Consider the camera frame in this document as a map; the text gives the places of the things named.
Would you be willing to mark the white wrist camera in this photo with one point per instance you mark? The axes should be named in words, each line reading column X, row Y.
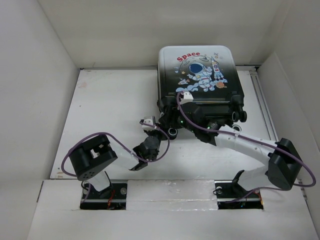
column 148, row 123
column 185, row 97

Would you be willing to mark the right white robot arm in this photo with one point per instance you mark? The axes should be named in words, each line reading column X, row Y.
column 280, row 160

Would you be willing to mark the black space-print suitcase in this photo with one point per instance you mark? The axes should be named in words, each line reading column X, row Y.
column 209, row 73

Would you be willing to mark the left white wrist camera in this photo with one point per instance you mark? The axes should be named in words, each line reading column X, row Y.
column 148, row 123

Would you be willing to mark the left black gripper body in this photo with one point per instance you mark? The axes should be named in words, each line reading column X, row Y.
column 158, row 135

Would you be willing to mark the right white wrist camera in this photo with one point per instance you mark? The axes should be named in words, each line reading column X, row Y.
column 185, row 97

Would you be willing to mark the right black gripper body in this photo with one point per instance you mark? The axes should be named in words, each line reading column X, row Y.
column 181, row 121

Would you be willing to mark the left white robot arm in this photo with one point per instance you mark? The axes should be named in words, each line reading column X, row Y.
column 92, row 155

